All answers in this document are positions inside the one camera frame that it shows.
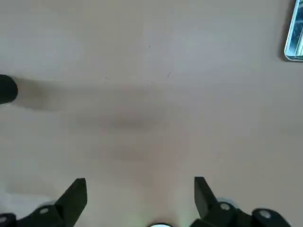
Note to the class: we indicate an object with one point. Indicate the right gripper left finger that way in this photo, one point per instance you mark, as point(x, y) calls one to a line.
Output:
point(61, 212)

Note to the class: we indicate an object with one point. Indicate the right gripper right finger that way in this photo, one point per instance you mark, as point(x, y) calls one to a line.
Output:
point(211, 215)

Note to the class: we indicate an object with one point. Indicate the black ribbed vase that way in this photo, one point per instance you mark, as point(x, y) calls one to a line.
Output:
point(7, 89)

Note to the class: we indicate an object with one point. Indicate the metal utensil tray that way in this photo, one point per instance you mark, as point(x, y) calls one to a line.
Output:
point(296, 35)

